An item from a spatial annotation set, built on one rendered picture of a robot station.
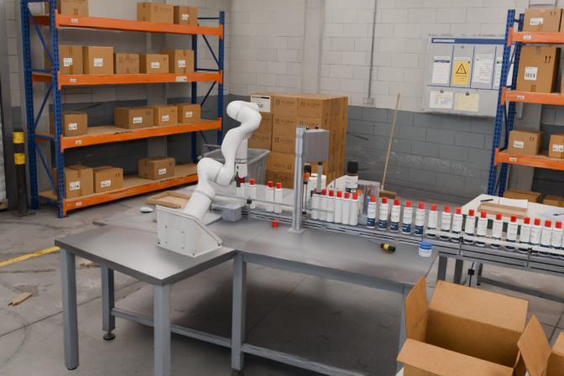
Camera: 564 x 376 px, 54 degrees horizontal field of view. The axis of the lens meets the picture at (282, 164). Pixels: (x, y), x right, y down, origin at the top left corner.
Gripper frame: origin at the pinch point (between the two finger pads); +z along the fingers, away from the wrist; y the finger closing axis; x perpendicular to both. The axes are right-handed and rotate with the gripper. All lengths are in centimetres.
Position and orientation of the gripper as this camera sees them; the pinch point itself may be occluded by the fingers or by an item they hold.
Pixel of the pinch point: (240, 184)
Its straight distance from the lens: 385.4
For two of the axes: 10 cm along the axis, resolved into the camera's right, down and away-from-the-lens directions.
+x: -9.1, -1.1, 3.9
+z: -0.3, 9.8, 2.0
